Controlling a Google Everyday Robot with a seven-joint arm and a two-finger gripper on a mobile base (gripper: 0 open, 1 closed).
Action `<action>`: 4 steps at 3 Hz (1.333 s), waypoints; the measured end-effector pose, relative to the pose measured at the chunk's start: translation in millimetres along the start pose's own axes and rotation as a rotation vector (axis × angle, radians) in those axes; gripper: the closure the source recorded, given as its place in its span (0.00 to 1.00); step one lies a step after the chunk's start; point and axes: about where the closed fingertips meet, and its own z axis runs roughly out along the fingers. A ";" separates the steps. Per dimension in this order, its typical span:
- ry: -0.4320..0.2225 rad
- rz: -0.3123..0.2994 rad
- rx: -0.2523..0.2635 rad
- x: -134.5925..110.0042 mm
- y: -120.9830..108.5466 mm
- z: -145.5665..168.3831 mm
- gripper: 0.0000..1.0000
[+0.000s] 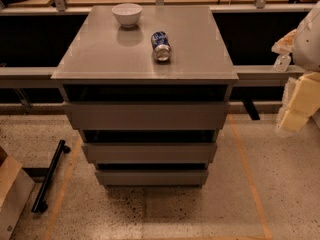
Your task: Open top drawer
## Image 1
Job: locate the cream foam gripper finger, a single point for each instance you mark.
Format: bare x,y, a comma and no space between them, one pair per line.
300,101

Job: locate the grey top drawer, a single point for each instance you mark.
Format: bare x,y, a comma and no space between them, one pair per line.
146,116

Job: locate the grey drawer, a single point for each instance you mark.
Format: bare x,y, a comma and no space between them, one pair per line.
150,152
146,116
152,178

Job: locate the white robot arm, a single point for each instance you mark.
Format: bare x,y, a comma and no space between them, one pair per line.
303,44

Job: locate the grey drawer cabinet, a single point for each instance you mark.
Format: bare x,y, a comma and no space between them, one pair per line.
149,136

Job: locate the grey bottom drawer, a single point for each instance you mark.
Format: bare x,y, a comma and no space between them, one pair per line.
152,178

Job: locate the grey middle drawer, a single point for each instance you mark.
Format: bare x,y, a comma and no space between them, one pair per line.
150,152

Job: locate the clear sanitizer pump bottle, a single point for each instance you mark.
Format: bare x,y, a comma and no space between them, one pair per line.
282,63

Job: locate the blue soda can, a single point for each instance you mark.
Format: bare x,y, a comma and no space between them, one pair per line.
161,47

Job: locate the white ceramic bowl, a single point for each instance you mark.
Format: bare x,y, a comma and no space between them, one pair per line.
127,14

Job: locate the brown cardboard box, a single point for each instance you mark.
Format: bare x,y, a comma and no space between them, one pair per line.
15,188

